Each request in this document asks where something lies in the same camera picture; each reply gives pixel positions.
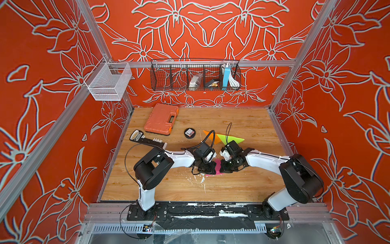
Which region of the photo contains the black wire wall basket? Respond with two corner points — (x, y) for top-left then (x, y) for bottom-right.
(150, 59), (242, 92)

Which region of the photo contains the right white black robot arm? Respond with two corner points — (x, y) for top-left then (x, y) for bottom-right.
(220, 147), (324, 211)

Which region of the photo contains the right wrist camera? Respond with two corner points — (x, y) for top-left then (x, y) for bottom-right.
(219, 140), (243, 161)

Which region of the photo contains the white cable bundle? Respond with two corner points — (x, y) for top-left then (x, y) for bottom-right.
(229, 73), (241, 90)

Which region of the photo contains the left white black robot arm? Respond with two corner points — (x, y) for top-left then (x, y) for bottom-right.
(134, 145), (216, 211)

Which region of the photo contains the black round tape disc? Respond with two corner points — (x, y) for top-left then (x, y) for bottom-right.
(184, 128), (196, 139)

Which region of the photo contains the orange plastic tool case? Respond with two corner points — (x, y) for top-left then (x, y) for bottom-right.
(144, 103), (179, 136)

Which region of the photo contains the clear plastic bag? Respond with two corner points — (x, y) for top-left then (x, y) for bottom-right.
(188, 74), (202, 91)

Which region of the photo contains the orange square paper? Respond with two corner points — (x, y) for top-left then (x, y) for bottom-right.
(208, 133), (223, 144)

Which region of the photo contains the clear plastic wall bin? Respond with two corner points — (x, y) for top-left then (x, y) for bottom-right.
(85, 63), (132, 101)

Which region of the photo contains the green square paper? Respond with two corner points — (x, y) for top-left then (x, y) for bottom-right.
(215, 134), (245, 145)

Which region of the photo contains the pink square paper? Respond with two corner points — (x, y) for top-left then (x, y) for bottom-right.
(207, 159), (222, 176)

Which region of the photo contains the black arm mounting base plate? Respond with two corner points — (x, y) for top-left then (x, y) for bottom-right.
(126, 201), (289, 221)

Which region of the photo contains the black small box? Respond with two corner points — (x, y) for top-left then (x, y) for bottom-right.
(204, 79), (220, 88)

